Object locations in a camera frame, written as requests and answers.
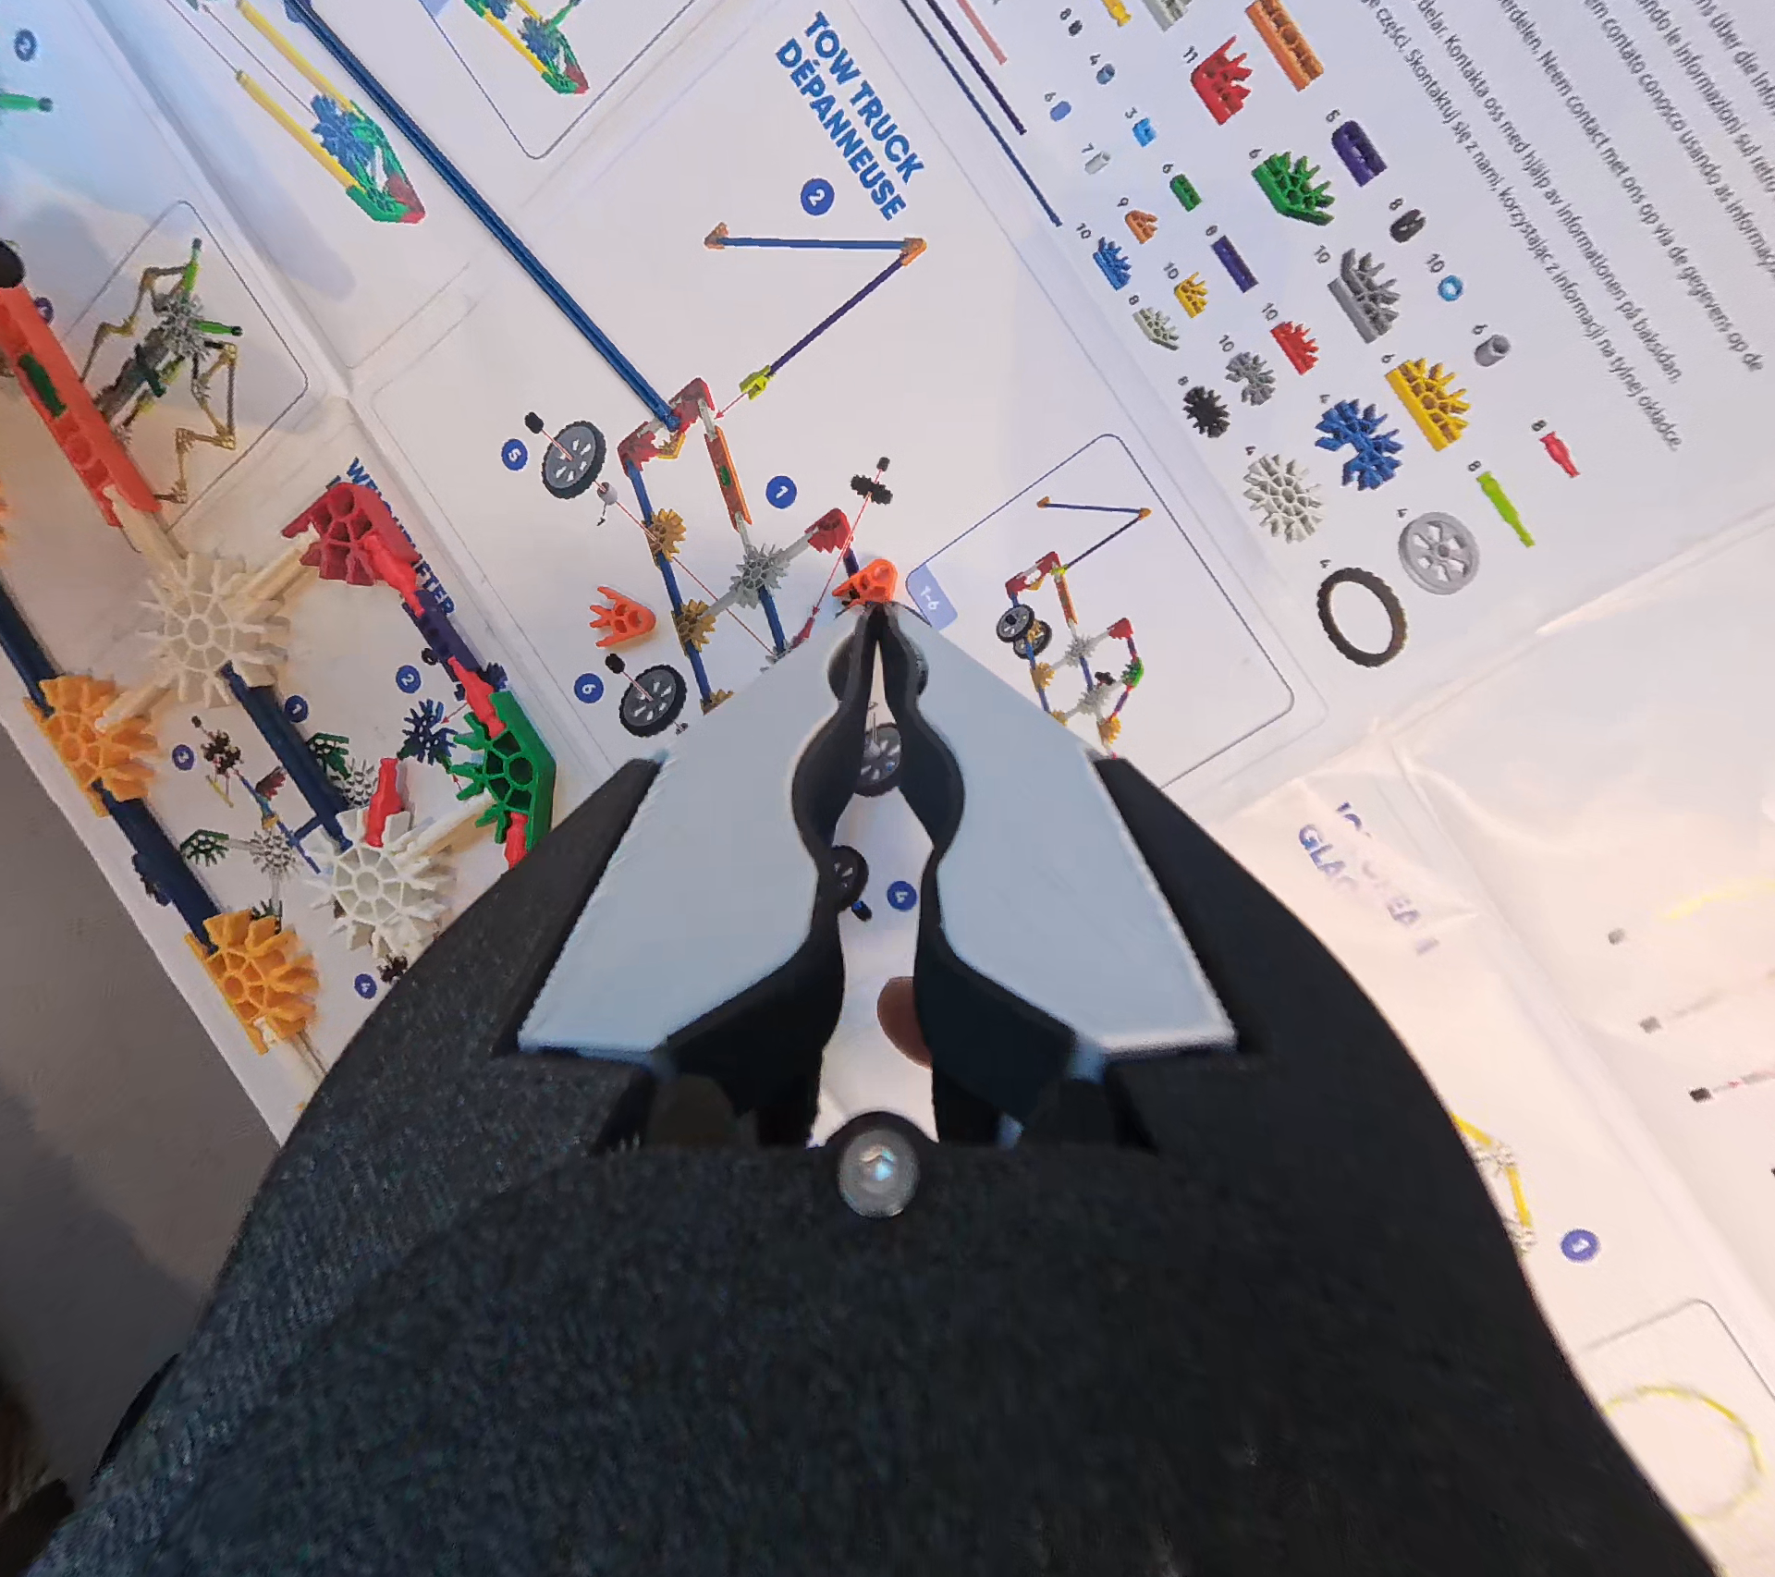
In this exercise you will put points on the colourful rod connector frame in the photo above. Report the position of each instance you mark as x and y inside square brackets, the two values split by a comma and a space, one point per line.
[218, 613]

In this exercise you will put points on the blue plastic rod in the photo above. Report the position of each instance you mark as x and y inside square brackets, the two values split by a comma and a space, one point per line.
[460, 178]

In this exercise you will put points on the white building instruction sheet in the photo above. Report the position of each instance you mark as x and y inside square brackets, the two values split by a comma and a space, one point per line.
[1111, 498]

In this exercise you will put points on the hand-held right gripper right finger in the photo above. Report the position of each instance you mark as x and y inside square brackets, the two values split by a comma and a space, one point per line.
[1069, 912]

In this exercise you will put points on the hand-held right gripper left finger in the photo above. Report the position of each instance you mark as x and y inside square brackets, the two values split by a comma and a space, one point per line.
[679, 912]

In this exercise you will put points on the small orange connector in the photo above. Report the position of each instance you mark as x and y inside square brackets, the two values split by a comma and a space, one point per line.
[871, 587]
[623, 619]

